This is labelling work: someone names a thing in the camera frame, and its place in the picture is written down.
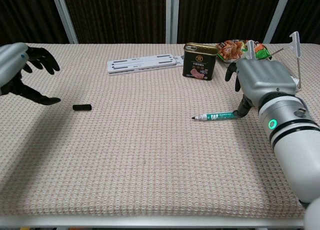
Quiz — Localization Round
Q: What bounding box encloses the pink waffle table cloth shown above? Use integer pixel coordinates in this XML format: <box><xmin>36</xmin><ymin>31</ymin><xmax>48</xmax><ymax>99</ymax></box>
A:
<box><xmin>0</xmin><ymin>42</ymin><xmax>320</xmax><ymax>220</ymax></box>

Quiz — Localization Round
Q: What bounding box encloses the black marker cap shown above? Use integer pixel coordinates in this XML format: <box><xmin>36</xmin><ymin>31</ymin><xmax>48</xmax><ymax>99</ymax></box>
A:
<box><xmin>72</xmin><ymin>103</ymin><xmax>93</xmax><ymax>112</ymax></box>

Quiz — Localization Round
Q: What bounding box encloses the white table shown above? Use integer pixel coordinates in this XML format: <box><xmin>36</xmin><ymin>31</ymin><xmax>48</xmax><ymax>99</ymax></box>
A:
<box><xmin>0</xmin><ymin>211</ymin><xmax>306</xmax><ymax>229</ymax></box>

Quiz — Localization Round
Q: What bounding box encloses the orange green snack bag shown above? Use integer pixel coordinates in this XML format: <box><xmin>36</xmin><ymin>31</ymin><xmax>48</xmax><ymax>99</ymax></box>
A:
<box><xmin>216</xmin><ymin>39</ymin><xmax>273</xmax><ymax>64</ymax></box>

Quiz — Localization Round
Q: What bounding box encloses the dark brown ribbed panel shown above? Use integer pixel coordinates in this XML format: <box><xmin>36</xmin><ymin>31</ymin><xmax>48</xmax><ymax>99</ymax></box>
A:
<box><xmin>62</xmin><ymin>0</ymin><xmax>168</xmax><ymax>44</ymax></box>
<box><xmin>272</xmin><ymin>0</ymin><xmax>320</xmax><ymax>45</ymax></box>
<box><xmin>0</xmin><ymin>0</ymin><xmax>71</xmax><ymax>45</ymax></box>
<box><xmin>177</xmin><ymin>0</ymin><xmax>285</xmax><ymax>44</ymax></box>

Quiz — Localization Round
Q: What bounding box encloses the luncheon meat can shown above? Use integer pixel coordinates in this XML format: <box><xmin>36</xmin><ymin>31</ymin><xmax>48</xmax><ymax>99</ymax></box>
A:
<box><xmin>182</xmin><ymin>42</ymin><xmax>219</xmax><ymax>81</ymax></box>

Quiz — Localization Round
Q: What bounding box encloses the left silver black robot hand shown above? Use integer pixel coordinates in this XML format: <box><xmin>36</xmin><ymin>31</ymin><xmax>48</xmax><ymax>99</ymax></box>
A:
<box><xmin>0</xmin><ymin>42</ymin><xmax>62</xmax><ymax>106</ymax></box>

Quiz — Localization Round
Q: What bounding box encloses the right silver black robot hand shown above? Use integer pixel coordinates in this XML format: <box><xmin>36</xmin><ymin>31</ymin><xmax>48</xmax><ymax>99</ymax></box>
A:
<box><xmin>224</xmin><ymin>59</ymin><xmax>296</xmax><ymax>120</ymax></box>

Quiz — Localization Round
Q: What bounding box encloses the green white marker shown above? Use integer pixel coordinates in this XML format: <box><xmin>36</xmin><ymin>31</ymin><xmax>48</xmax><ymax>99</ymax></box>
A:
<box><xmin>191</xmin><ymin>110</ymin><xmax>238</xmax><ymax>122</ymax></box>

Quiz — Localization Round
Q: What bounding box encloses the white folding laptop stand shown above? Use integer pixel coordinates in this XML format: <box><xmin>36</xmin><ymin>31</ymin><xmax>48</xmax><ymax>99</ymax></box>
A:
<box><xmin>107</xmin><ymin>53</ymin><xmax>185</xmax><ymax>76</ymax></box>

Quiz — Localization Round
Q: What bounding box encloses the aluminium partition post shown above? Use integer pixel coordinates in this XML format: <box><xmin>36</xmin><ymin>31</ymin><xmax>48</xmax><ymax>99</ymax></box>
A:
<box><xmin>49</xmin><ymin>0</ymin><xmax>80</xmax><ymax>45</ymax></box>
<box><xmin>166</xmin><ymin>0</ymin><xmax>180</xmax><ymax>44</ymax></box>
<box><xmin>264</xmin><ymin>0</ymin><xmax>293</xmax><ymax>44</ymax></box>

